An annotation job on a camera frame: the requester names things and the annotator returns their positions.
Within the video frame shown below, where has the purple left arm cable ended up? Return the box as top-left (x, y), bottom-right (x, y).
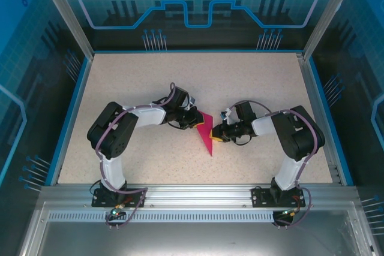
top-left (95, 82), bottom-right (178, 230)

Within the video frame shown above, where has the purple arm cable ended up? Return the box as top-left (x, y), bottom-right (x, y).
top-left (95, 82), bottom-right (178, 230)
top-left (229, 100), bottom-right (319, 229)

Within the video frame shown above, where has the metal sheet panel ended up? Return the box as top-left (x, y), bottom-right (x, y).
top-left (17, 201), bottom-right (377, 256)

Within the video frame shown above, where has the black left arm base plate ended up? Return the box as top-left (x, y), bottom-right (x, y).
top-left (91, 188), bottom-right (147, 208)

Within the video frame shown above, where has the aluminium side rail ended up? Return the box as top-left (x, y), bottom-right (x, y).
top-left (296, 53), bottom-right (346, 185)

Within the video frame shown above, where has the slotted grey cable duct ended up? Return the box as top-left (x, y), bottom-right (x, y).
top-left (47, 211), bottom-right (275, 223)

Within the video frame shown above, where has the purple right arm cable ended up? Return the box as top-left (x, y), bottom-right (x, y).
top-left (229, 100), bottom-right (319, 229)

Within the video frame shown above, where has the pink paper sheet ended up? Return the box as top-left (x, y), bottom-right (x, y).
top-left (196, 112), bottom-right (215, 158)

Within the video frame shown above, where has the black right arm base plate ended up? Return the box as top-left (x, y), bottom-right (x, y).
top-left (251, 186), bottom-right (306, 209)

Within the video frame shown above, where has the aluminium mounting rail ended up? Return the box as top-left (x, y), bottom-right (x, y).
top-left (40, 183), bottom-right (359, 207)

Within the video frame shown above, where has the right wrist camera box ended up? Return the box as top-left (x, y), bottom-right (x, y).
top-left (220, 107), bottom-right (235, 125)

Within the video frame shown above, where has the cable connector with green light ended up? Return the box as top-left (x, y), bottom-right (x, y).
top-left (109, 204), bottom-right (125, 218)

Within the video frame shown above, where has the aluminium corner post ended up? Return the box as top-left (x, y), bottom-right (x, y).
top-left (302, 0), bottom-right (362, 61)
top-left (33, 0), bottom-right (95, 61)

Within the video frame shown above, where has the blue table frame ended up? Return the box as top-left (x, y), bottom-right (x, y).
top-left (44, 48), bottom-right (355, 186)

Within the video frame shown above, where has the cable connector with orange wires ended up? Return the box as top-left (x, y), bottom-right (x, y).
top-left (280, 207), bottom-right (301, 218)

